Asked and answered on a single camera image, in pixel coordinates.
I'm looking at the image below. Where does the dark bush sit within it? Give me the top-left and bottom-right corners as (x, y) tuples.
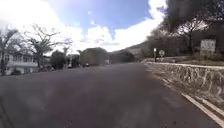
(49, 49), (68, 71)

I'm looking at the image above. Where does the palm tree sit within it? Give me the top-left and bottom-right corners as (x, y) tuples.
(0, 29), (20, 76)

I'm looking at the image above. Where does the tall dark tree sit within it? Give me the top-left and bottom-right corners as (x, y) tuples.
(164, 0), (224, 56)

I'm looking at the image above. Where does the bare branching tree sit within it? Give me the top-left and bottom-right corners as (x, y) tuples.
(22, 24), (73, 70)

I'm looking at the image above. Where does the distant hill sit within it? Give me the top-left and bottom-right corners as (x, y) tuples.
(109, 39), (158, 63)

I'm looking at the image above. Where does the large truck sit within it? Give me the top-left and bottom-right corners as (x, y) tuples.
(79, 47), (111, 67)

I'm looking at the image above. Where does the round road sign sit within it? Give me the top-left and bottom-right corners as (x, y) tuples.
(158, 49), (166, 63)

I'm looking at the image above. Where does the short pole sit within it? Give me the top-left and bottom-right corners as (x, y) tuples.
(152, 47), (158, 63)

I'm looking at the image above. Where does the low stone wall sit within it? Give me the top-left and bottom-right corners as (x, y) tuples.
(144, 61), (224, 102)

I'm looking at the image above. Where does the grey asphalt road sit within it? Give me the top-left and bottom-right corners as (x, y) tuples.
(0, 62), (224, 128)

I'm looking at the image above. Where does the dark building with white board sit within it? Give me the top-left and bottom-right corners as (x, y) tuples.
(191, 19), (224, 62)

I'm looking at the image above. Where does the pale two-storey building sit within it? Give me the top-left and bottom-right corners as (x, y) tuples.
(0, 49), (40, 75)

